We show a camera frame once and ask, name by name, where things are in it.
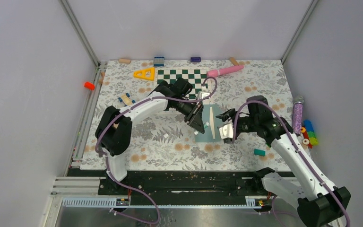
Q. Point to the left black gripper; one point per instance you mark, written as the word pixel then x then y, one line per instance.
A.
pixel 194 118

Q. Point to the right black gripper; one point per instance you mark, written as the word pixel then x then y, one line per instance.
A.
pixel 230 113

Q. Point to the small green white peg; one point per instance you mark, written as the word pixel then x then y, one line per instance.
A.
pixel 207 124

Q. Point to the grey-blue envelope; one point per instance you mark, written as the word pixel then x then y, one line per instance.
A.
pixel 207 136

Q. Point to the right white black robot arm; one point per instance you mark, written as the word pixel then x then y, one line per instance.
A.
pixel 317 199

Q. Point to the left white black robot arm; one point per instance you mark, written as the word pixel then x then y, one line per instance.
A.
pixel 114 130

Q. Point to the floral patterned table mat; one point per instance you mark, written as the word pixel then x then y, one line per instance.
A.
pixel 149 150

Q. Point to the pink toy microphone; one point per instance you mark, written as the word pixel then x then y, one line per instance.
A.
pixel 223 71

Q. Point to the green white chessboard mat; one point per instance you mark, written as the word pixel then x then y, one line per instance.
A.
pixel 195 77

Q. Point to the teal small block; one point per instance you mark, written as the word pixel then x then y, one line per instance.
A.
pixel 259 152

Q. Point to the right wooden cylinder peg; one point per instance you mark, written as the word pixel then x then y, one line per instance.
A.
pixel 233 61

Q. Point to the wooden cylinder peg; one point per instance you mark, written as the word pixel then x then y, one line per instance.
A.
pixel 124 61
pixel 233 61

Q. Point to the purple lego brick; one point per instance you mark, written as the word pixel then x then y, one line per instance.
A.
pixel 195 59

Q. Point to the purple glitter microphone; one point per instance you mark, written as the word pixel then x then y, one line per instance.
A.
pixel 297 114

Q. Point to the yellow triangle toy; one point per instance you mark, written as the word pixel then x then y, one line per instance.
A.
pixel 145 74

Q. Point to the blue grey lego brick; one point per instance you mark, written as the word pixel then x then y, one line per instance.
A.
pixel 158 61

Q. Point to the wooden toy car blue wheels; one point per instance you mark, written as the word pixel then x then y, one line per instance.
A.
pixel 126 99

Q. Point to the colourful block toy pile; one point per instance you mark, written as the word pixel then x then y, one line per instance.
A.
pixel 308 133

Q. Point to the left wooden cylinder peg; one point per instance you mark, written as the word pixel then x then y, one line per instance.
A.
pixel 124 61

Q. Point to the orange red small cylinder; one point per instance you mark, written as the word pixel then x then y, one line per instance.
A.
pixel 89 86

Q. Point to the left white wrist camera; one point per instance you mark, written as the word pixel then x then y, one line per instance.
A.
pixel 203 94

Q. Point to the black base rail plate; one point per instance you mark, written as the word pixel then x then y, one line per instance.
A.
pixel 178 188

